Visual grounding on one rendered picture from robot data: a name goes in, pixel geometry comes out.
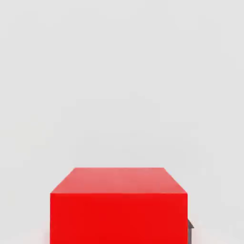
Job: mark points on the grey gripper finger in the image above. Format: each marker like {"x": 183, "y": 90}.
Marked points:
{"x": 189, "y": 231}

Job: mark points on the small red cube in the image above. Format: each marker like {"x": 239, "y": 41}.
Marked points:
{"x": 118, "y": 215}

